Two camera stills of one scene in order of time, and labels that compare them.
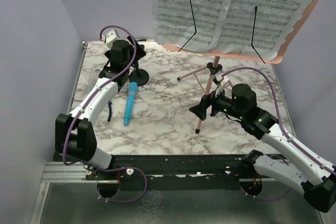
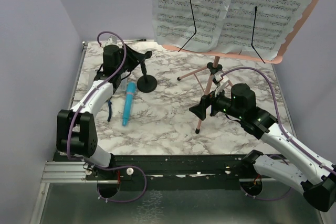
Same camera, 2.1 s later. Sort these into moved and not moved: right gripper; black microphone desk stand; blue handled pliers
Moved: black microphone desk stand
Not moved: blue handled pliers; right gripper
